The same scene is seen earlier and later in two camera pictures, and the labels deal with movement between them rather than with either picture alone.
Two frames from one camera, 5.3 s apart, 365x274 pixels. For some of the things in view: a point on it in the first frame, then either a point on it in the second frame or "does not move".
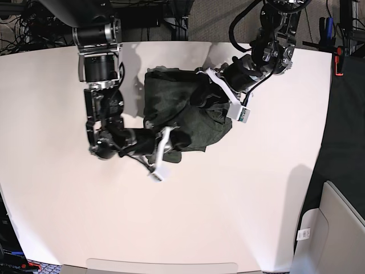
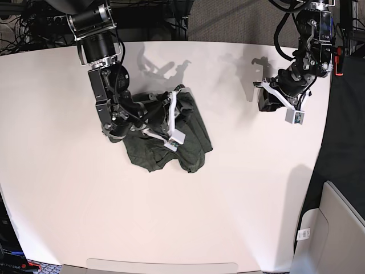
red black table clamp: [339, 59] does not move
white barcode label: [303, 234] does not move
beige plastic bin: [336, 245] does not move
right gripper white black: [207, 95] to [270, 100]
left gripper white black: [158, 171] to [175, 137]
